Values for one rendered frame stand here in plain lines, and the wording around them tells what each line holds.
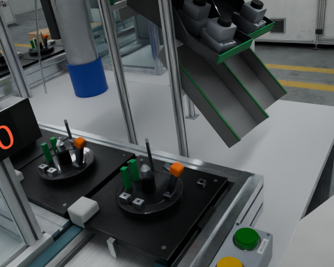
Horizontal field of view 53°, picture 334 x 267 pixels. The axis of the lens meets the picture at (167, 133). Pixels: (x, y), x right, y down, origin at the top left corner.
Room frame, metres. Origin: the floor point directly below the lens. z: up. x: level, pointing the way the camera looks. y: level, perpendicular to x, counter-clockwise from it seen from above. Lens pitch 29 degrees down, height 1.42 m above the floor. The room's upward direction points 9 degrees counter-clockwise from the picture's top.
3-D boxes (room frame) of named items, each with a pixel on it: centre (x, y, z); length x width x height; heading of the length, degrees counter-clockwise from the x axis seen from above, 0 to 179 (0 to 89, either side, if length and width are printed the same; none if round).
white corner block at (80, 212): (0.53, 0.19, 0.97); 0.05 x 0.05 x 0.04; 52
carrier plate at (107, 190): (0.55, 0.05, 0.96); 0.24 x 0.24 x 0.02; 52
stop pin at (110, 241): (0.45, 0.13, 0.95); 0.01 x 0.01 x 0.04; 52
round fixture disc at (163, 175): (0.55, 0.05, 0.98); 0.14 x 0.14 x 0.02
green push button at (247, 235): (0.41, -0.11, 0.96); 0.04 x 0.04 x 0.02
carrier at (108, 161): (0.70, 0.26, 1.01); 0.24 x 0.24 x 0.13; 52
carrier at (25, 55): (1.97, 0.64, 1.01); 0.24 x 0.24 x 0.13; 52
